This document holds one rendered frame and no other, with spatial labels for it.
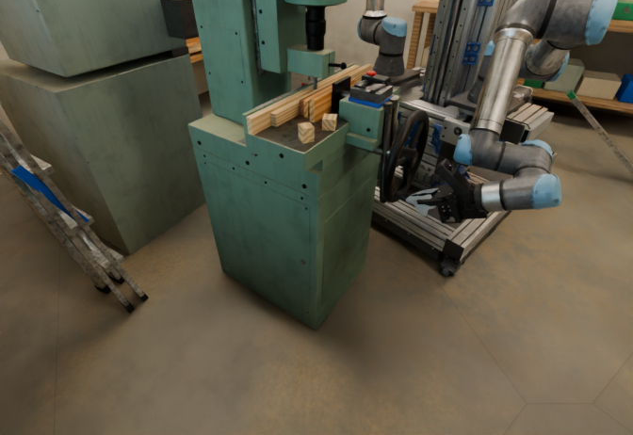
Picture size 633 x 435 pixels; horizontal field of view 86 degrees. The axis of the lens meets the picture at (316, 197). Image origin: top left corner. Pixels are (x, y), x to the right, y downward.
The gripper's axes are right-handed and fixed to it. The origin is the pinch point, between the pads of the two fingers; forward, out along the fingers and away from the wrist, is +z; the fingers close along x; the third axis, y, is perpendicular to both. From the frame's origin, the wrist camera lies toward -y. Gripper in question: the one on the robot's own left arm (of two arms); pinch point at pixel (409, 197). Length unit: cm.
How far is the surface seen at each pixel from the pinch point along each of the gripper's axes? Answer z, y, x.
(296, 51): 23, -50, 6
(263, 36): 29, -58, 3
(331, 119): 12.5, -28.9, -3.7
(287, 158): 19.1, -24.9, -19.0
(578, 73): -18, 48, 298
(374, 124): 4.9, -22.3, 4.0
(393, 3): 134, -79, 332
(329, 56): 14.7, -44.7, 9.7
